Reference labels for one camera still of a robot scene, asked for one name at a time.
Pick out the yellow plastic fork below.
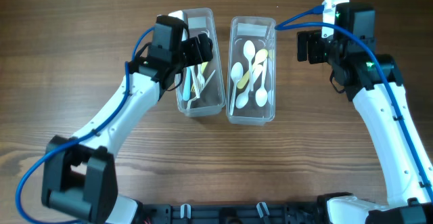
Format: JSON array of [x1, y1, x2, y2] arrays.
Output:
[[191, 62, 208, 92]]

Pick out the thin white fork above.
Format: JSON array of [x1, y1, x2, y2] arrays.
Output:
[[186, 70, 216, 110]]

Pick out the white fork slim handle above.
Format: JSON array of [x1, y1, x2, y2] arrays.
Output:
[[197, 64, 205, 92]]

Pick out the white fork bluish handle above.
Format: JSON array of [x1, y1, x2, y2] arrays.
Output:
[[182, 67, 191, 102]]

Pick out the white spoon long handle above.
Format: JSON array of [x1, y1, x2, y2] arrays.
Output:
[[229, 62, 244, 115]]

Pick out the yellow plastic spoon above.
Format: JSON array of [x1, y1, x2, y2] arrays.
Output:
[[237, 49, 268, 89]]

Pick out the white spoon wide handle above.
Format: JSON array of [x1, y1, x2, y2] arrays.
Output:
[[235, 64, 263, 109]]

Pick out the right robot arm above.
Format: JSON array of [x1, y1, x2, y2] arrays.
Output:
[[297, 0, 432, 223]]

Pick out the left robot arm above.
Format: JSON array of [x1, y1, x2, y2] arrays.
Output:
[[41, 11, 213, 223]]

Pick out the left clear plastic container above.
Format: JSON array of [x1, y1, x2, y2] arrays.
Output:
[[175, 7, 225, 117]]

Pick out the clear plastic container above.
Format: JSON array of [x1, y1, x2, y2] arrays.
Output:
[[226, 16, 277, 126], [175, 7, 225, 117]]

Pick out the right clear plastic container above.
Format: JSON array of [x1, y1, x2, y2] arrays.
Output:
[[226, 16, 277, 126]]

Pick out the right blue cable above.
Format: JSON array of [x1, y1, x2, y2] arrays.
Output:
[[274, 5, 433, 201]]

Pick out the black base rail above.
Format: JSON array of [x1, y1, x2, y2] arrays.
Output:
[[136, 202, 318, 224]]

